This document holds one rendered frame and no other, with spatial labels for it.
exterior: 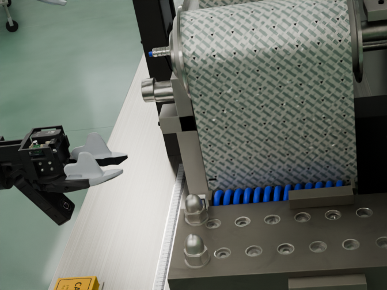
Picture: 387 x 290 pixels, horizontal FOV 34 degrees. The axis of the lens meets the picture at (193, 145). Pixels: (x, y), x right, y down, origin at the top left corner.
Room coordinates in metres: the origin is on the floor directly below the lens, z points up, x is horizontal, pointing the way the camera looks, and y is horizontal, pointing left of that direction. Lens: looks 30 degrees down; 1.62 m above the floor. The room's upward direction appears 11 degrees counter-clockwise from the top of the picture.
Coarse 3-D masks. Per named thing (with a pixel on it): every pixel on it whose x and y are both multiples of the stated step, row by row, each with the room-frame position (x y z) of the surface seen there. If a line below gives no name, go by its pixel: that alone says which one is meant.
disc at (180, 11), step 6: (180, 6) 0.91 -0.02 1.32; (186, 6) 0.95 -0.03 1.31; (180, 12) 0.90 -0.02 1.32; (180, 18) 0.88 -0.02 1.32; (180, 24) 0.88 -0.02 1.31; (180, 30) 0.87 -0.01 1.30; (180, 36) 0.86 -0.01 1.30; (180, 42) 0.85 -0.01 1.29; (180, 48) 0.85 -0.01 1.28; (180, 54) 0.84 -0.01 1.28; (180, 60) 0.84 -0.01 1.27; (180, 66) 0.84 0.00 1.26; (186, 72) 0.85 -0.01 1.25; (186, 78) 0.84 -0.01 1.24; (186, 84) 0.84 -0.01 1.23; (186, 90) 0.85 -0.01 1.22
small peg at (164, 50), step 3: (153, 48) 0.90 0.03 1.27; (156, 48) 0.90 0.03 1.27; (159, 48) 0.90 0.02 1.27; (162, 48) 0.90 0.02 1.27; (165, 48) 0.90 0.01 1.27; (168, 48) 0.90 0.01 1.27; (153, 51) 0.90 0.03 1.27; (156, 51) 0.90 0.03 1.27; (159, 51) 0.90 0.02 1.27; (162, 51) 0.90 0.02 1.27; (165, 51) 0.90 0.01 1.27; (168, 51) 0.90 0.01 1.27; (153, 54) 0.90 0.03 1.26; (156, 54) 0.90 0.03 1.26; (159, 54) 0.90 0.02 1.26; (162, 54) 0.90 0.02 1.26; (165, 54) 0.90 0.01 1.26; (168, 54) 0.90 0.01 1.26
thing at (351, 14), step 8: (352, 8) 0.83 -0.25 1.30; (176, 16) 0.92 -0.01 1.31; (352, 16) 0.83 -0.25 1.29; (176, 24) 0.90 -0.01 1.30; (352, 24) 0.82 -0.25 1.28; (176, 32) 0.88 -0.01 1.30; (352, 32) 0.81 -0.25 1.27; (176, 40) 0.87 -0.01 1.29; (352, 40) 0.81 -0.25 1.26; (176, 48) 0.87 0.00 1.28; (352, 48) 0.81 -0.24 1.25; (176, 56) 0.86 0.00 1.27; (352, 56) 0.81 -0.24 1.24; (176, 64) 0.86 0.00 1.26; (352, 64) 0.82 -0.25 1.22; (184, 88) 0.87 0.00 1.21
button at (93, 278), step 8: (64, 280) 0.83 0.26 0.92; (72, 280) 0.83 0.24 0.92; (80, 280) 0.82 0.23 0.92; (88, 280) 0.82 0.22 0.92; (96, 280) 0.82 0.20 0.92; (56, 288) 0.81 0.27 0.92; (64, 288) 0.81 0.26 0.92; (72, 288) 0.81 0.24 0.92; (80, 288) 0.80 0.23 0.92; (88, 288) 0.80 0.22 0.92; (96, 288) 0.81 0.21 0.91
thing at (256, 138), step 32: (224, 96) 0.84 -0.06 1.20; (256, 96) 0.83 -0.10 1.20; (288, 96) 0.82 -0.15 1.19; (320, 96) 0.81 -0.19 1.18; (352, 96) 0.80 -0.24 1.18; (224, 128) 0.84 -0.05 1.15; (256, 128) 0.83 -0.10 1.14; (288, 128) 0.82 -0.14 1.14; (320, 128) 0.81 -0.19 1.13; (352, 128) 0.80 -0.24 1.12; (224, 160) 0.84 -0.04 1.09; (256, 160) 0.83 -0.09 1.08; (288, 160) 0.82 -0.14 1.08; (320, 160) 0.81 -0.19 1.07; (352, 160) 0.80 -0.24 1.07; (224, 192) 0.85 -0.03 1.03
